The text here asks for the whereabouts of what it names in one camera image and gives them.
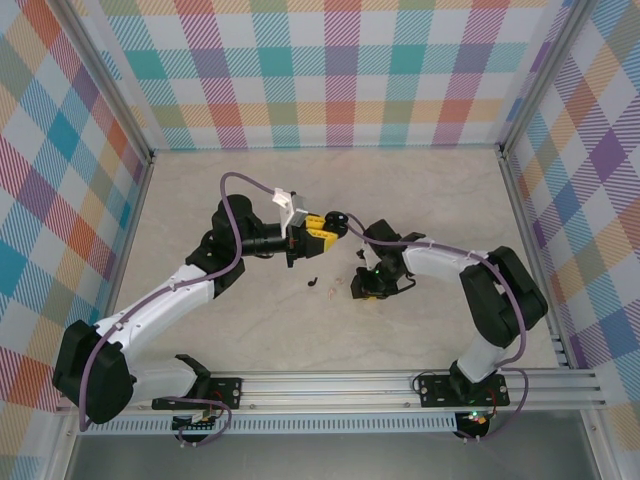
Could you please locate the black earbud charging case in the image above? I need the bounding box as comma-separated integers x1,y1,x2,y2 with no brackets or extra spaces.
323,210,350,234

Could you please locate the grey metal panel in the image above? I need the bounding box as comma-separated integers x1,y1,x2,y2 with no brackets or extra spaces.
64,433,601,480

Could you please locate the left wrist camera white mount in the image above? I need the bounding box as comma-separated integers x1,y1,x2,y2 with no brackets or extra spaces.
269,186,308,240

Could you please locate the thin black base wire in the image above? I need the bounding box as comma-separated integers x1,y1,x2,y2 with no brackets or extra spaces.
411,367,451,397

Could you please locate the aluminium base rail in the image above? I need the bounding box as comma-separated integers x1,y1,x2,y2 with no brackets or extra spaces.
53,368,610,415

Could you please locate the aluminium side rail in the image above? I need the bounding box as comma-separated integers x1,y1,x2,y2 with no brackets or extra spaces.
499,149,574,371
94,154,156,351

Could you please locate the perforated grey cable duct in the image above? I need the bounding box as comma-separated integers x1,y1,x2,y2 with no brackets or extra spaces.
78,416,460,436

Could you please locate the aluminium frame post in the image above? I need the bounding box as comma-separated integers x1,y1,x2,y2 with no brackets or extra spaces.
48,0,156,166
499,0,596,156

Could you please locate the aluminium frame leg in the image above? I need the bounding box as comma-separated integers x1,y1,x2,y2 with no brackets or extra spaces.
44,423,84,480
582,407,619,480

